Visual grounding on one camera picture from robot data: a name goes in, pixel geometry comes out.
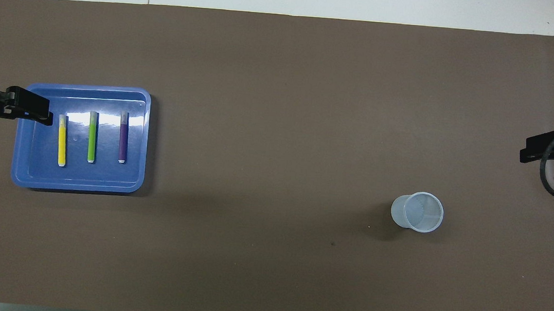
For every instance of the green marker pen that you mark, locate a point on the green marker pen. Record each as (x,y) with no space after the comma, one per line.
(92,137)

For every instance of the yellow marker pen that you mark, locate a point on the yellow marker pen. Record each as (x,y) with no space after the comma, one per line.
(62,145)

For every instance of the purple marker pen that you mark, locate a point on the purple marker pen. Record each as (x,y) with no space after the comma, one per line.
(123,140)

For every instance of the blue plastic tray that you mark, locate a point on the blue plastic tray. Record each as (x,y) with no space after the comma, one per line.
(105,177)

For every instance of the brown table mat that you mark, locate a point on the brown table mat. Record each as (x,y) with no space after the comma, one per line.
(280,102)

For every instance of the translucent plastic cup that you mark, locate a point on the translucent plastic cup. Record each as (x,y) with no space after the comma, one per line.
(416,214)

